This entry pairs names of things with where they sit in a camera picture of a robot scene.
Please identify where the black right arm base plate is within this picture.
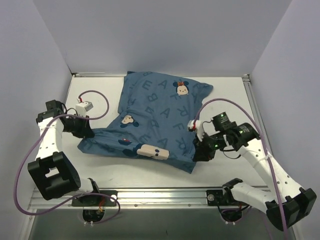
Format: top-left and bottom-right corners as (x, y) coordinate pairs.
(205, 189), (248, 208)

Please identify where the blue cartoon print pillowcase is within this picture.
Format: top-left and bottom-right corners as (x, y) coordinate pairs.
(78, 71), (214, 173)

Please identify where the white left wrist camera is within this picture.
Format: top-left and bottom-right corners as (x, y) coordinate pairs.
(75, 100), (94, 117)

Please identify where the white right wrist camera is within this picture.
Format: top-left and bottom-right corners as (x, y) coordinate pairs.
(187, 119), (205, 142)

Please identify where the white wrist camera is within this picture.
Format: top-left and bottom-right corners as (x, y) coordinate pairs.
(75, 100), (94, 117)
(187, 119), (205, 142)

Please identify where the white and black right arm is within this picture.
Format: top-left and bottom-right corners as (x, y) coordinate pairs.
(187, 112), (317, 231)

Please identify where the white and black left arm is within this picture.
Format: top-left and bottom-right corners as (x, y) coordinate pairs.
(27, 100), (101, 206)

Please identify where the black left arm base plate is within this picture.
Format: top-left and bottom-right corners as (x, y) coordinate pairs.
(71, 190), (118, 207)

